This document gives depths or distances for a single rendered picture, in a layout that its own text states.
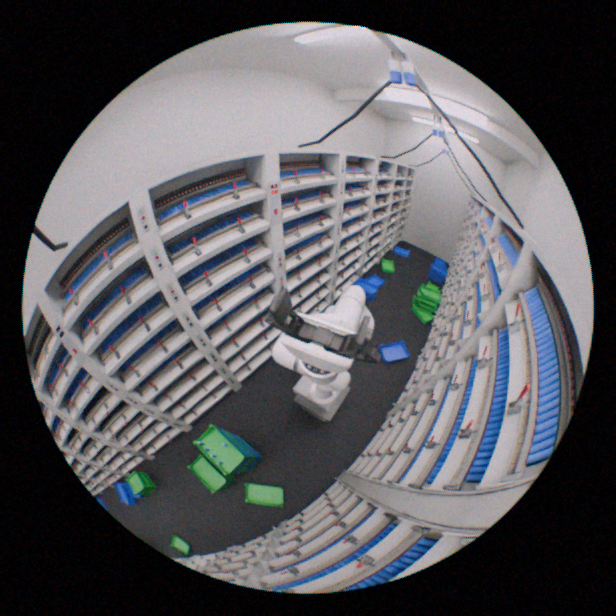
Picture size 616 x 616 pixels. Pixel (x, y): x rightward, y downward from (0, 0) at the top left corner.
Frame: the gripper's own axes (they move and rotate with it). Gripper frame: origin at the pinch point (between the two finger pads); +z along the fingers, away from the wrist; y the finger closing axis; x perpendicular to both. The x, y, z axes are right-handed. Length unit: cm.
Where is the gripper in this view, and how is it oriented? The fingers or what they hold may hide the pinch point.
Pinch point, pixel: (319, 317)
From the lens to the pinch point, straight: 20.2
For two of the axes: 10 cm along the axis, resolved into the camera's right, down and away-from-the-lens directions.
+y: -9.1, -3.2, 2.5
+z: -0.8, -4.6, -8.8
